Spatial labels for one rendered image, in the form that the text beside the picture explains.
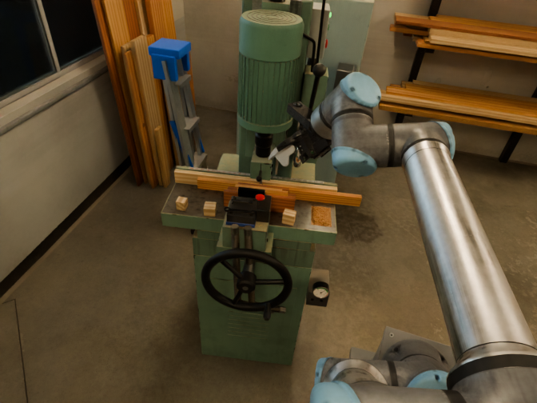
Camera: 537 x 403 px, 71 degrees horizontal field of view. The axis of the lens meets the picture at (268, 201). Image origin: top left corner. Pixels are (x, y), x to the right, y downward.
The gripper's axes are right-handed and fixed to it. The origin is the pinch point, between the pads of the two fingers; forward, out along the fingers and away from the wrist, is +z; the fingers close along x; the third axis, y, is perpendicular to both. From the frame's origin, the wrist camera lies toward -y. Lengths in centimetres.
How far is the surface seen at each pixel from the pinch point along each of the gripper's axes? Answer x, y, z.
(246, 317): -10, 45, 68
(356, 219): 112, 27, 125
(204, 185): -15.0, -7.8, 36.3
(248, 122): -6.6, -13.0, 2.8
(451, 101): 213, -23, 83
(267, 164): 0.0, -2.0, 14.2
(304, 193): 13.4, 10.8, 21.8
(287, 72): 2.1, -17.7, -13.4
